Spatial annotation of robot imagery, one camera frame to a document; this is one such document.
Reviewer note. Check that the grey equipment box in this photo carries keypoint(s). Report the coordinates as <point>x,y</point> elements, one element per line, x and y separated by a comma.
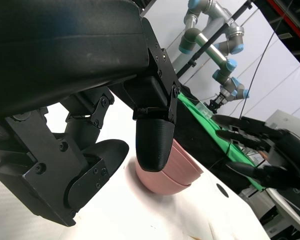
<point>272,217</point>

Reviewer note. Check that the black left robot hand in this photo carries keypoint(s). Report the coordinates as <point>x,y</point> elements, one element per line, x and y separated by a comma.
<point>52,50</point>

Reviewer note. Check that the black draped cloth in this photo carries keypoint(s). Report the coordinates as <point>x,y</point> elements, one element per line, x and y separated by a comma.
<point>195,140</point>

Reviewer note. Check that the black slanted pole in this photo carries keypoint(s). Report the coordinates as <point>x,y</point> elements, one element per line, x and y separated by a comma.
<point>215,37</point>

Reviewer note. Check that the green cloth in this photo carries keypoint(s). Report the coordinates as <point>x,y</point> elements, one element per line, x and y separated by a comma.
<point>215,130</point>

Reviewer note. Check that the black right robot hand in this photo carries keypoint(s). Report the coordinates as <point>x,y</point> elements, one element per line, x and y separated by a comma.
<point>285,155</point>

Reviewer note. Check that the red metal frame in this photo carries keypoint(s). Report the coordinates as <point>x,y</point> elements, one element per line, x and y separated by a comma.
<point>290,20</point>

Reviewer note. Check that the grey blue industrial robot arm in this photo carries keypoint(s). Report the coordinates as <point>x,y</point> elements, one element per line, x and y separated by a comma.
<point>215,52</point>

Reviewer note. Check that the pink plastic bowl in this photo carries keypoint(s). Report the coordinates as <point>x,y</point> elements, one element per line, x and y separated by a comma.
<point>160,186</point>
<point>182,165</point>
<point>181,181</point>

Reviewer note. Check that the black round table grommet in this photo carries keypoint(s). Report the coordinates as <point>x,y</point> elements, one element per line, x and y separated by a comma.
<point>222,190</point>

